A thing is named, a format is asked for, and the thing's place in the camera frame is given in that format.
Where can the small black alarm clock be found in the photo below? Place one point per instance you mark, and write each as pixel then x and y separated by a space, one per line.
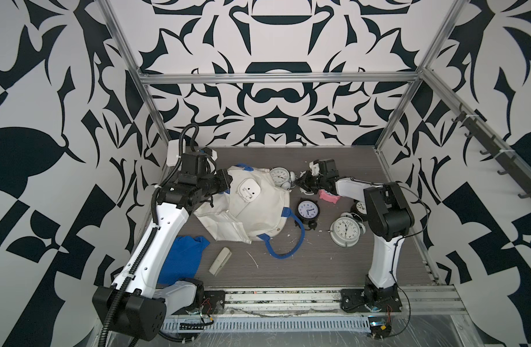
pixel 308 211

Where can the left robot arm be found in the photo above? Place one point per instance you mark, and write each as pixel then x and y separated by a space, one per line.
pixel 133 305

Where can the blue cloth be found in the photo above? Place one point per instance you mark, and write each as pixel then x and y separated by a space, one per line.
pixel 183 259

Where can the white twin-bell alarm clock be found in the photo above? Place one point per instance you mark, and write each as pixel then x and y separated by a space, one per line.
pixel 282 177

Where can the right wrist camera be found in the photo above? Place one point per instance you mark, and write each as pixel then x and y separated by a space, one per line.
pixel 315 168

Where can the white canvas bag blue handles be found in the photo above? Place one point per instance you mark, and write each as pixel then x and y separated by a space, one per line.
pixel 229 218

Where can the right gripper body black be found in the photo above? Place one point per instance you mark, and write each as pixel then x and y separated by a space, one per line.
pixel 314 182

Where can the white rounded square clock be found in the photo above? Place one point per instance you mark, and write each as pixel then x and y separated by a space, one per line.
pixel 249 190

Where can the pink alarm clock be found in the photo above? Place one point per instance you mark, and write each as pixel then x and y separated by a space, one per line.
pixel 328 197

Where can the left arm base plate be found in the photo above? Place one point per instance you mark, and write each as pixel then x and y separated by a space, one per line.
pixel 206 302

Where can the black hook rack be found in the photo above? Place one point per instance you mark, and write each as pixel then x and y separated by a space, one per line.
pixel 494 147

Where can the beige rectangular block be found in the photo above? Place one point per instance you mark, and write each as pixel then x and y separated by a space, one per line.
pixel 220 261

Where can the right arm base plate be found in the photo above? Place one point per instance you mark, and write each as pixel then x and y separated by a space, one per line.
pixel 370 299

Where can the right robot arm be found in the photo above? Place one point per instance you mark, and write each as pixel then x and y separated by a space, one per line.
pixel 389 217

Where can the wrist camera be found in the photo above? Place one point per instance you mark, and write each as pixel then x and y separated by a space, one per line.
pixel 211 156
pixel 315 168

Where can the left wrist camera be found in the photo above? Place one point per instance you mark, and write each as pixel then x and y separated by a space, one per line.
pixel 211 156

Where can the small green circuit board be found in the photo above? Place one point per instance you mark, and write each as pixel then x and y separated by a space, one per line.
pixel 379 328

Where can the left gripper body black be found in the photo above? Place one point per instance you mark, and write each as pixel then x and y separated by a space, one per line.
pixel 214 186

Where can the white box on bracket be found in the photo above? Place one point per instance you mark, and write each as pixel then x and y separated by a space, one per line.
pixel 173 153

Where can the white slotted cable duct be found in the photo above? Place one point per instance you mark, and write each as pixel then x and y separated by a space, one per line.
pixel 269 325

